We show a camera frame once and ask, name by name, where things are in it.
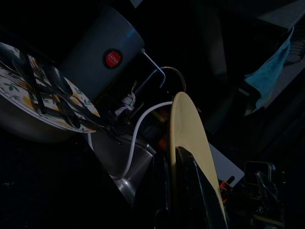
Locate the grey water dispenser with spout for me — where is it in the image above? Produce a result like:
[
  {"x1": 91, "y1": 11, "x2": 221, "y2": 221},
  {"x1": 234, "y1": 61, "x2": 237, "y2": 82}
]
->
[{"x1": 56, "y1": 4, "x2": 167, "y2": 105}]

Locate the white flexible hose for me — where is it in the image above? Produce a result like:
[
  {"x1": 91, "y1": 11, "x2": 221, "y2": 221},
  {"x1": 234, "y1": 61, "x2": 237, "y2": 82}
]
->
[{"x1": 87, "y1": 101, "x2": 173, "y2": 178}]

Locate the black chopstick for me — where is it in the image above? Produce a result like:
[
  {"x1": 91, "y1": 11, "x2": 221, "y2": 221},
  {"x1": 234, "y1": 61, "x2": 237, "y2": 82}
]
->
[{"x1": 20, "y1": 47, "x2": 48, "y2": 115}]

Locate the pale yellow round plate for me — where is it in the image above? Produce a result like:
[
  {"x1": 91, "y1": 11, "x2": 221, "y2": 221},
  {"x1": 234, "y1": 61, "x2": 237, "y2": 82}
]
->
[{"x1": 169, "y1": 91, "x2": 230, "y2": 229}]

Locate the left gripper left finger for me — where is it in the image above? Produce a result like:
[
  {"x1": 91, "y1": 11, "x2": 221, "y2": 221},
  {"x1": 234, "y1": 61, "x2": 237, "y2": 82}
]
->
[{"x1": 135, "y1": 152, "x2": 173, "y2": 229}]

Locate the black spoon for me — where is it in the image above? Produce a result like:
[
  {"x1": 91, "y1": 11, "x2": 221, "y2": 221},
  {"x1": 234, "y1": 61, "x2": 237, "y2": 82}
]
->
[
  {"x1": 46, "y1": 65, "x2": 81, "y2": 130},
  {"x1": 11, "y1": 59, "x2": 105, "y2": 129}
]

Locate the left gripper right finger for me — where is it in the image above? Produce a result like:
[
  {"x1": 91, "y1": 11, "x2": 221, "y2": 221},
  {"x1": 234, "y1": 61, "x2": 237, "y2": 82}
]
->
[{"x1": 175, "y1": 146, "x2": 229, "y2": 229}]

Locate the thin silver faucet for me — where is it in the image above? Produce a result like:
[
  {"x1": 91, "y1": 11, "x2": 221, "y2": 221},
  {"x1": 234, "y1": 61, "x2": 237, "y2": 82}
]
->
[{"x1": 114, "y1": 71, "x2": 158, "y2": 120}]

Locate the stainless steel sink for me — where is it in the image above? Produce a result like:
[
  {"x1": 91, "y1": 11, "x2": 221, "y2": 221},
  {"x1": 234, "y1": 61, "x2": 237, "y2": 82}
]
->
[{"x1": 90, "y1": 132, "x2": 158, "y2": 208}]

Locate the blue microfibre cloth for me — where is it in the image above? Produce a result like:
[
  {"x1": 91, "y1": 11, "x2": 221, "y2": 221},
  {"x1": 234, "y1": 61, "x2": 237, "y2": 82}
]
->
[{"x1": 244, "y1": 26, "x2": 295, "y2": 108}]

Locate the white flat board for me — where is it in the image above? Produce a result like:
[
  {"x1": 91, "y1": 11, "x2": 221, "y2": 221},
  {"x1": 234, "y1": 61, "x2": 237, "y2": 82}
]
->
[{"x1": 209, "y1": 143, "x2": 246, "y2": 189}]

